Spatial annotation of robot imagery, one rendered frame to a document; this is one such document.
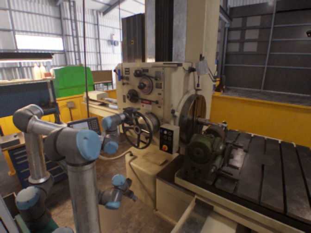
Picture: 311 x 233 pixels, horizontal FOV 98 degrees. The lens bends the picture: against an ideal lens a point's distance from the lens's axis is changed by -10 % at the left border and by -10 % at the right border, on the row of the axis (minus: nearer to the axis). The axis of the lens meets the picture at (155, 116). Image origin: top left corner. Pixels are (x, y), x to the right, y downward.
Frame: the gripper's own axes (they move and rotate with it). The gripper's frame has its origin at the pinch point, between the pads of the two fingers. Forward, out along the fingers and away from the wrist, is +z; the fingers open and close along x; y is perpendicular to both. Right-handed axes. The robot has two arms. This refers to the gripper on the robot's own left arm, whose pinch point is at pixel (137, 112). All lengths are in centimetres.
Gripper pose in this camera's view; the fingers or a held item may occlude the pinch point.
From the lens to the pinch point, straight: 132.5
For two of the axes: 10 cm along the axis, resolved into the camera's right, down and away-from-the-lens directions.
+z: 6.1, -2.5, 7.5
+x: -1.3, 9.0, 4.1
